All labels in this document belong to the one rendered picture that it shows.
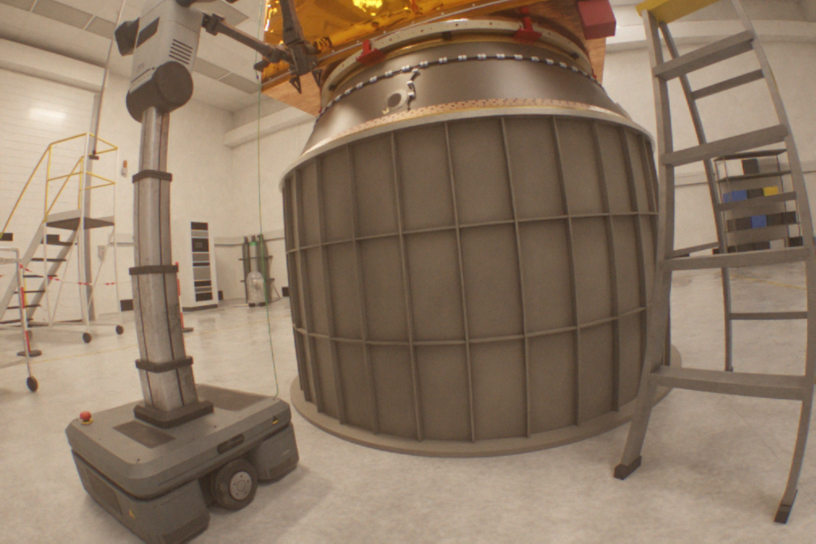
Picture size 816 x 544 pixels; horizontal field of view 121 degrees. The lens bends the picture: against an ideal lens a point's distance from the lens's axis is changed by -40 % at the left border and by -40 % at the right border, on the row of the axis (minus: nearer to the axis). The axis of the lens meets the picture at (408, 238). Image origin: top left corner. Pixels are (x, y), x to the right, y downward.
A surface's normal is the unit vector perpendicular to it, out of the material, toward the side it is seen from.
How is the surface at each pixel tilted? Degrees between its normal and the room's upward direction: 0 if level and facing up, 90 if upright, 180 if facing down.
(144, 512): 90
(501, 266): 90
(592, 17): 90
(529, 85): 62
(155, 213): 90
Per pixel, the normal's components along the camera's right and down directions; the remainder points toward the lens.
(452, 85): -0.21, -0.51
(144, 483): 0.58, -0.11
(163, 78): 0.93, -0.11
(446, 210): -0.25, -0.04
